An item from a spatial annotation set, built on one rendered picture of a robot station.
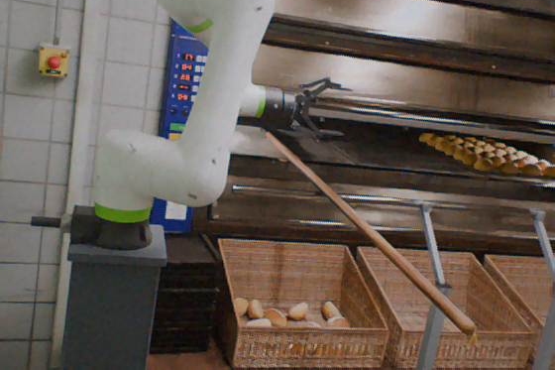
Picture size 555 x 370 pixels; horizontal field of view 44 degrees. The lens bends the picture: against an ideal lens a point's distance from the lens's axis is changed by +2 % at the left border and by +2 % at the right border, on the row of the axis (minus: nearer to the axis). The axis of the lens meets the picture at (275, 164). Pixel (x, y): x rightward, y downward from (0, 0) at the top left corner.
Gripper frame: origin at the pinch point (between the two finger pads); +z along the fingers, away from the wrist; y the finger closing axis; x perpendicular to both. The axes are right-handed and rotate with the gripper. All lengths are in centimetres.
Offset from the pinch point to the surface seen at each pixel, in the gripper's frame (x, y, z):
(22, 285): -54, 86, -89
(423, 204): -17, 33, 44
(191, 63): -51, -2, -39
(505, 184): -56, 32, 104
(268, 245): -52, 65, 1
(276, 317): -32, 86, 2
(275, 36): -55, -16, -9
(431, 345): 5, 75, 46
